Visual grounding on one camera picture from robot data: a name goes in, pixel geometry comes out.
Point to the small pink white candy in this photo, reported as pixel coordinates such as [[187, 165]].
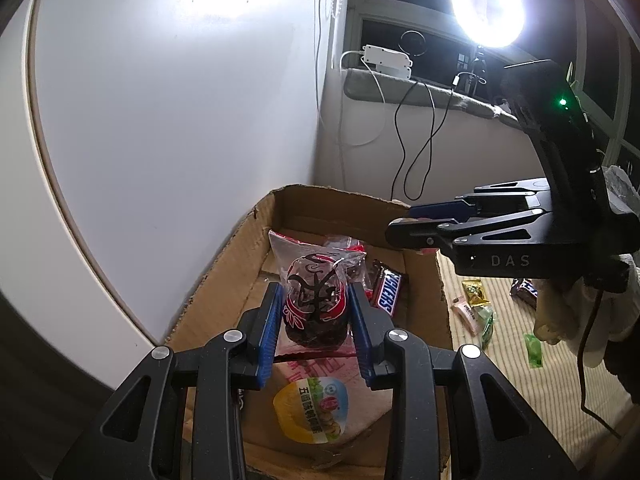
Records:
[[466, 313]]

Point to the green snack packet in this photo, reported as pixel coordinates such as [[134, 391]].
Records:
[[487, 327]]

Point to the yellow wrapped candy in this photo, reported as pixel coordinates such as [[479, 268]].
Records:
[[475, 292]]

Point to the person's right hand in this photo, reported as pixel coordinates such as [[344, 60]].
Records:
[[595, 325]]

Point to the window frame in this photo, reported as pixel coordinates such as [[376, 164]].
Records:
[[400, 15]]

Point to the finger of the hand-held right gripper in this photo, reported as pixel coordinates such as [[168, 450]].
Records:
[[435, 208], [410, 234]]

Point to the cardboard box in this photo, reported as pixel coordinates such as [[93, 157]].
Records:
[[225, 280]]

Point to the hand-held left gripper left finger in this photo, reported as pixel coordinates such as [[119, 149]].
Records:
[[267, 332]]

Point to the small green candy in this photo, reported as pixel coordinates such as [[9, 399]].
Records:
[[534, 351]]

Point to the black chocolate bar wrapper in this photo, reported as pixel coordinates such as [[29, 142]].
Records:
[[524, 290]]

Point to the yellow jelly cup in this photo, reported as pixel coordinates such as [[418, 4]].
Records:
[[311, 410]]

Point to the brown chocolate bar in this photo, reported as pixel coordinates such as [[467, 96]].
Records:
[[387, 292]]

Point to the white power strip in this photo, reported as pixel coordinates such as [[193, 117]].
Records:
[[387, 59]]

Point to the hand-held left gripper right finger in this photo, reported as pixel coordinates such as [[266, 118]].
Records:
[[361, 335]]

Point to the bread bag with pink print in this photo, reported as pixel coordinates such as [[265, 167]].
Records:
[[297, 367]]

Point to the clear dark pastry packet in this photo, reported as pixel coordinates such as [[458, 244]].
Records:
[[352, 255], [312, 300]]

